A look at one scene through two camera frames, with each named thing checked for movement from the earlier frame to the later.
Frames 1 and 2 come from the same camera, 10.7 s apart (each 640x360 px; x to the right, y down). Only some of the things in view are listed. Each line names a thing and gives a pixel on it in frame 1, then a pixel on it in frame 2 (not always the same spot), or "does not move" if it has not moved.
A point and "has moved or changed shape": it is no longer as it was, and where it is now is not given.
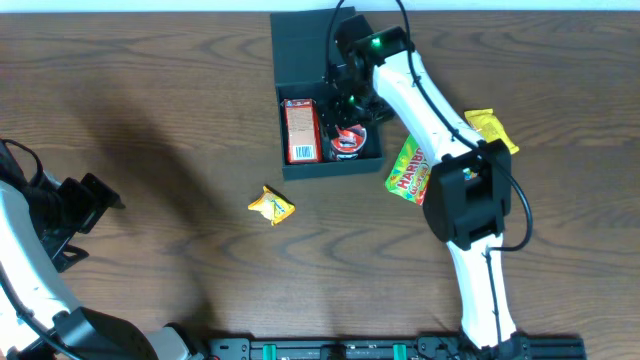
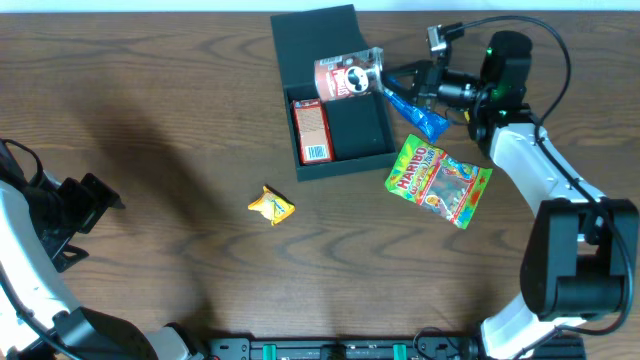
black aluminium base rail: (516, 346) does not move
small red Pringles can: (349, 142) has moved or changed shape
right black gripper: (339, 104) → (430, 82)
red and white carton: (303, 130) has moved or changed shape
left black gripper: (93, 195) does not move
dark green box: (302, 52) has moved or changed shape
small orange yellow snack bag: (273, 205) does not move
